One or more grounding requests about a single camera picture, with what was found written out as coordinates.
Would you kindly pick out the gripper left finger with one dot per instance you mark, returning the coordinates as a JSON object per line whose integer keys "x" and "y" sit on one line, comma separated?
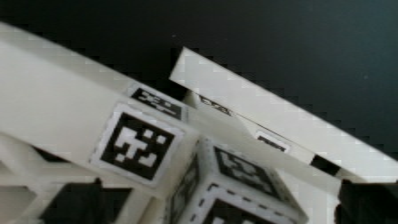
{"x": 85, "y": 204}

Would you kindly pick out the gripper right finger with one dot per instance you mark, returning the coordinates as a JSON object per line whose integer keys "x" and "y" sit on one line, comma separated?
{"x": 368, "y": 203}

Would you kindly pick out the white chair back frame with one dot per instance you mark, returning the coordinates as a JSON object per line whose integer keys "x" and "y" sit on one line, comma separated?
{"x": 94, "y": 128}

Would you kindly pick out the white U-shaped fence frame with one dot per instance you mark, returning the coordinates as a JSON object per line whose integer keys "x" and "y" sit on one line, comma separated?
{"x": 345, "y": 157}

